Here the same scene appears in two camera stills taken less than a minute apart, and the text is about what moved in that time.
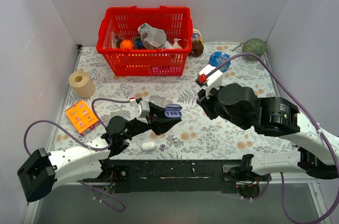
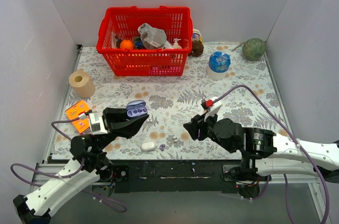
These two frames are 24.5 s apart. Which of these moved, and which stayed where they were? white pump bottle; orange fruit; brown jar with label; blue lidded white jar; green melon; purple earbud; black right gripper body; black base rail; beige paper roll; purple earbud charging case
Moved: black right gripper body; purple earbud charging case
Stayed: green melon; black base rail; orange fruit; white pump bottle; purple earbud; beige paper roll; blue lidded white jar; brown jar with label
